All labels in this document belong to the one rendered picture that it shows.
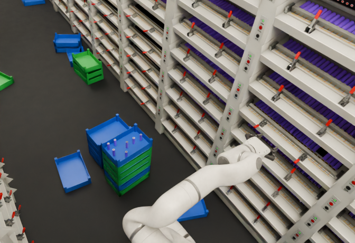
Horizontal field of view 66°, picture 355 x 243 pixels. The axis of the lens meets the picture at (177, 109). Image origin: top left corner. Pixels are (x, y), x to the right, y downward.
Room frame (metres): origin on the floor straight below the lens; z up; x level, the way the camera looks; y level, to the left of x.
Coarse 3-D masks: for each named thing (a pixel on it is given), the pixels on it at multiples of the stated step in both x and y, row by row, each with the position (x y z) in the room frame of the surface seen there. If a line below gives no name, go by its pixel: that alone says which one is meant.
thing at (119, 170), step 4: (144, 152) 1.22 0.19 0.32; (148, 152) 1.21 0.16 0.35; (104, 156) 1.11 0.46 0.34; (140, 156) 1.15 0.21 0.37; (144, 156) 1.18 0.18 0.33; (108, 160) 1.08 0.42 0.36; (132, 160) 1.10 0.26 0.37; (136, 160) 1.12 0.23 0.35; (112, 164) 1.05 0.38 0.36; (128, 164) 1.07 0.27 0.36; (132, 164) 1.10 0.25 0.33; (116, 168) 1.01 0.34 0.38; (120, 168) 1.02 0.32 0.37; (124, 168) 1.04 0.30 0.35; (116, 172) 1.02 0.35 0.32; (120, 172) 1.02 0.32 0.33
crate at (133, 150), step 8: (136, 128) 1.34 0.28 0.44; (120, 136) 1.25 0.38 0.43; (128, 136) 1.28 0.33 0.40; (136, 136) 1.30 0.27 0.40; (144, 136) 1.29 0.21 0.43; (104, 144) 1.13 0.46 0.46; (112, 144) 1.19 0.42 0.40; (120, 144) 1.20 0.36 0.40; (128, 144) 1.21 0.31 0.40; (136, 144) 1.22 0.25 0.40; (144, 144) 1.23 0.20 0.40; (104, 152) 1.11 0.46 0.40; (112, 152) 1.12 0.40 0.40; (120, 152) 1.13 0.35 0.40; (128, 152) 1.14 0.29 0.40; (136, 152) 1.12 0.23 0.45; (112, 160) 1.04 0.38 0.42; (120, 160) 1.07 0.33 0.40; (128, 160) 1.07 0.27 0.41
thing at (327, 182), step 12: (252, 96) 1.25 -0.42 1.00; (240, 108) 1.20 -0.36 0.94; (252, 120) 1.12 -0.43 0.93; (264, 132) 1.05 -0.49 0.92; (276, 144) 0.99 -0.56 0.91; (288, 144) 0.97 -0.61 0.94; (288, 156) 0.93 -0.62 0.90; (312, 168) 0.85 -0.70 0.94; (348, 168) 0.85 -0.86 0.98; (324, 180) 0.79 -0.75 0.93; (336, 180) 0.79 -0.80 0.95
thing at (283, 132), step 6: (252, 108) 1.19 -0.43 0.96; (258, 114) 1.15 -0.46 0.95; (264, 114) 1.14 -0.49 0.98; (270, 120) 1.10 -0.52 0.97; (276, 126) 1.06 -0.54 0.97; (276, 132) 1.04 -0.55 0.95; (282, 132) 1.03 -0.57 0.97; (288, 138) 1.00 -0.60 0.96; (294, 138) 0.99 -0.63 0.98; (294, 144) 0.96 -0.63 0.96; (300, 144) 0.96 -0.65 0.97; (306, 150) 0.93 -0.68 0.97; (312, 156) 0.89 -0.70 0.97; (312, 162) 0.87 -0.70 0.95; (318, 162) 0.87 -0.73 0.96; (324, 162) 0.86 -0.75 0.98; (324, 168) 0.84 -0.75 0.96; (330, 168) 0.83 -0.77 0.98; (336, 174) 0.80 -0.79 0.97
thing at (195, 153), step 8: (168, 120) 1.72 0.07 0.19; (168, 128) 1.64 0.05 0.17; (176, 128) 1.62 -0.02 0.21; (176, 136) 1.56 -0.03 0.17; (184, 136) 1.56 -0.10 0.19; (184, 144) 1.48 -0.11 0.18; (192, 144) 1.49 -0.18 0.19; (192, 152) 1.40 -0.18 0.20; (200, 152) 1.41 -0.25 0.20; (200, 160) 1.34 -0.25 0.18
